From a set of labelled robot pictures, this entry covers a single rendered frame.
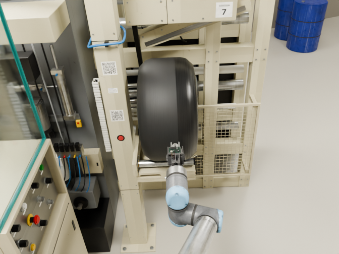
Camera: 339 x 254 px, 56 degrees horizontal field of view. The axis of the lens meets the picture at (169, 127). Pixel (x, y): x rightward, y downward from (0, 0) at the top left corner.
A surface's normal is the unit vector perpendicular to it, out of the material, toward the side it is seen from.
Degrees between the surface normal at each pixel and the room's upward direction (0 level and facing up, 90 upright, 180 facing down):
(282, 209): 0
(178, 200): 85
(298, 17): 90
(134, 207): 90
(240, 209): 0
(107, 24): 90
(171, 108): 57
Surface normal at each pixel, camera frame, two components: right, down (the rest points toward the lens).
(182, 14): 0.01, 0.58
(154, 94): -0.02, -0.21
